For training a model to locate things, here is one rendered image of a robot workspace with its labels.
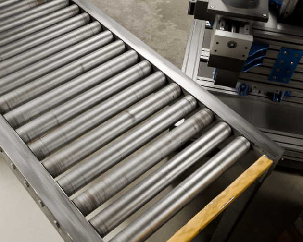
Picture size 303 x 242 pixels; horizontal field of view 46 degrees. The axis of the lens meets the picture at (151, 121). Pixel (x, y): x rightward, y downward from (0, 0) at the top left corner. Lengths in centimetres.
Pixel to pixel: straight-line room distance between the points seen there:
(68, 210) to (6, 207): 98
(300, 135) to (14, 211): 138
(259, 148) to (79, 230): 49
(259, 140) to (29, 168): 58
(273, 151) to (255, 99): 97
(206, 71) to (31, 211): 115
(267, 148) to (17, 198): 121
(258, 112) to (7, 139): 129
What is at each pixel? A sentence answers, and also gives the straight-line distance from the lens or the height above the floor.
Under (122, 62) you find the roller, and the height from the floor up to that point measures 79.
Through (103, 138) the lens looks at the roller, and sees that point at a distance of 92.
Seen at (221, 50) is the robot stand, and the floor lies 71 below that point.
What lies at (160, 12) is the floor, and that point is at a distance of 279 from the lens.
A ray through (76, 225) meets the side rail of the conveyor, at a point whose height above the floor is 80.
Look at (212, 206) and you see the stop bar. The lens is 81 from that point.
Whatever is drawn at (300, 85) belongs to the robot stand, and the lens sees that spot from 165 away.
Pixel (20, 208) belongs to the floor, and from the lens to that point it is 177.
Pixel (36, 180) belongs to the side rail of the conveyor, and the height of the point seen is 80.
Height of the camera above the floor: 153
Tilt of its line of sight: 50 degrees down
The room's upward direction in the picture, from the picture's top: 5 degrees clockwise
